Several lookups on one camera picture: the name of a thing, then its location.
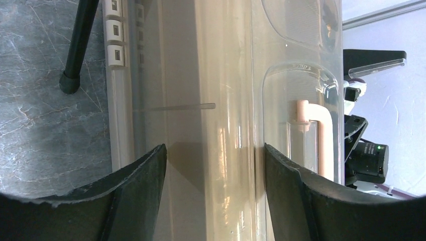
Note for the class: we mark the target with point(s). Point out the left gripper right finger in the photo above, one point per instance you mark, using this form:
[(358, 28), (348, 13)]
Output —
[(306, 206)]

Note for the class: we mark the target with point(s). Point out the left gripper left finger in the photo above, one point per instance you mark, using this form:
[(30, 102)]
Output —
[(123, 205)]

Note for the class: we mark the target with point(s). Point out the translucent brown plastic toolbox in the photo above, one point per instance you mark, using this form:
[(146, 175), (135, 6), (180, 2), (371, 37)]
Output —
[(214, 81)]

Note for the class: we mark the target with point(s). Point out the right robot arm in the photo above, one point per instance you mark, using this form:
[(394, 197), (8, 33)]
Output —
[(364, 160)]

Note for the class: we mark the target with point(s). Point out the black clear-lid tool case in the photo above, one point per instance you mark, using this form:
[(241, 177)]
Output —
[(358, 63)]

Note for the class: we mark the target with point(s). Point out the black camera tripod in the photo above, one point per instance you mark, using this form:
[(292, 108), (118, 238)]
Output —
[(69, 82)]

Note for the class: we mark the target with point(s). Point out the aluminium frame rail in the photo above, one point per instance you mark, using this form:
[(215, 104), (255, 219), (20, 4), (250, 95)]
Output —
[(360, 13)]

